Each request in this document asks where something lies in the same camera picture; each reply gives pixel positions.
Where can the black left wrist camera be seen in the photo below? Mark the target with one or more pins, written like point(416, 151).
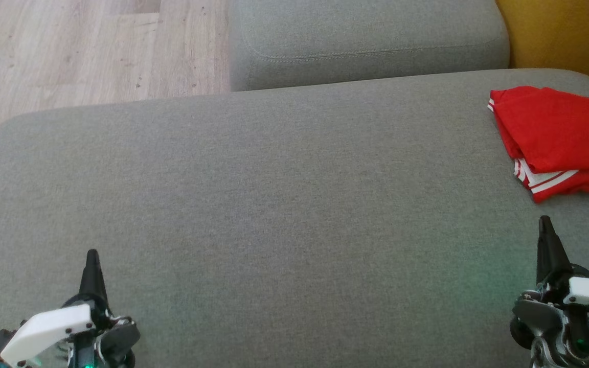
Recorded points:
point(0, 345)

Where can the large grey sofa seat cushion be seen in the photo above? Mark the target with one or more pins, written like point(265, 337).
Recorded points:
point(274, 204)

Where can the red white sports shirt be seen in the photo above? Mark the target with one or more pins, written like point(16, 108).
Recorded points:
point(555, 133)

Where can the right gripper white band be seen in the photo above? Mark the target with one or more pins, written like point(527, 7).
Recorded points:
point(581, 306)

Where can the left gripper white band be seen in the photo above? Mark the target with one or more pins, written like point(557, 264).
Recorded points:
point(49, 329)

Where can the small grey sofa cushion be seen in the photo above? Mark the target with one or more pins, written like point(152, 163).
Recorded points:
point(366, 30)

